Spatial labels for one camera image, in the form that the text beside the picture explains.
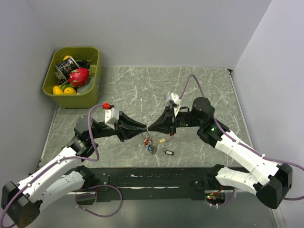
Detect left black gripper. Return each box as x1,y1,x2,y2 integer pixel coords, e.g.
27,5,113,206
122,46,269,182
89,111,147,142

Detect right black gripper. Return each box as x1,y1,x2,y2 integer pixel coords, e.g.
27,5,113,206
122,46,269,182
148,104,203,136

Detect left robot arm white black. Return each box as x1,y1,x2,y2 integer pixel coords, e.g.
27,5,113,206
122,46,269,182
0,109,147,228

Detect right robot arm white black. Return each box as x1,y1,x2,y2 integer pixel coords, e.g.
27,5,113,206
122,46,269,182
148,97,293,209

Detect yellow tag key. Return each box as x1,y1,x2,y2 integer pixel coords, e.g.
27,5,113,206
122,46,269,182
158,136,172,144

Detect black tag key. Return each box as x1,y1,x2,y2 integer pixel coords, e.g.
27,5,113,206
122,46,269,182
162,147,174,156

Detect olive green plastic bin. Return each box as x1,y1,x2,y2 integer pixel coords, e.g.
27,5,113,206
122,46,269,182
42,47,102,108

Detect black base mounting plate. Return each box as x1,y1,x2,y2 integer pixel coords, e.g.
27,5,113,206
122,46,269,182
75,165,225,202

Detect red dragon fruit toy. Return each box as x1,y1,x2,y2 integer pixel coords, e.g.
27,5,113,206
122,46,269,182
68,68,90,87

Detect yellow mango toy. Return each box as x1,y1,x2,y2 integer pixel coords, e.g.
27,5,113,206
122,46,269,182
63,87,76,95

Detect yellow lemon toy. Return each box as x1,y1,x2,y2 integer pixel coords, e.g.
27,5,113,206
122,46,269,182
52,85,64,95

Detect black printed paper cup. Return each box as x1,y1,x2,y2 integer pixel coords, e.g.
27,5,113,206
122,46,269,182
55,57,80,80

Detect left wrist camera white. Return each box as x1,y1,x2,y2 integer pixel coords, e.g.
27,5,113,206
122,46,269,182
102,103,119,129

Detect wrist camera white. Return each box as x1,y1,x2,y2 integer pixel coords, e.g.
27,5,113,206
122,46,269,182
102,103,119,129
165,92,181,117

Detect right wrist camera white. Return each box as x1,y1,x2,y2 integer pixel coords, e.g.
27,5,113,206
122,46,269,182
165,92,181,117

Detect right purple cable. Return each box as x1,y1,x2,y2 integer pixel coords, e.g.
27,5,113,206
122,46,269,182
179,74,304,208

